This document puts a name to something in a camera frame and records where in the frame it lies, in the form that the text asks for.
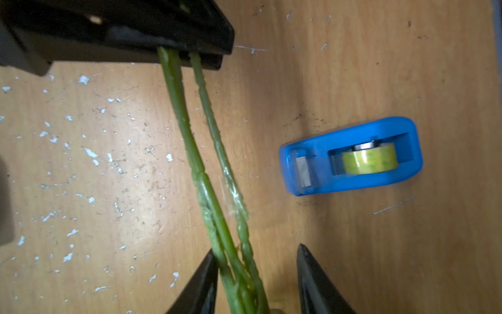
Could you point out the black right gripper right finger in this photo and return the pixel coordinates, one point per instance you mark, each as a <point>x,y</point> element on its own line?
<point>317,293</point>

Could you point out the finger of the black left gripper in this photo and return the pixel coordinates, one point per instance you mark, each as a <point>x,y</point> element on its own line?
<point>35,34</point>

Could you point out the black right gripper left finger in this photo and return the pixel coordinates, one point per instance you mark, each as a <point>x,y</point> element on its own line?
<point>199,295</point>

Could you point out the clear tape strip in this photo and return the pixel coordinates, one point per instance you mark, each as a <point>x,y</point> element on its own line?
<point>202,183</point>

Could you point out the green tape roll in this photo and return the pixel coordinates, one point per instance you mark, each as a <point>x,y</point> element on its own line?
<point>369,161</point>

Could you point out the blue tape dispenser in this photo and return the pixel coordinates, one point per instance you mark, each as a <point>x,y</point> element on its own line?
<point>314,165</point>

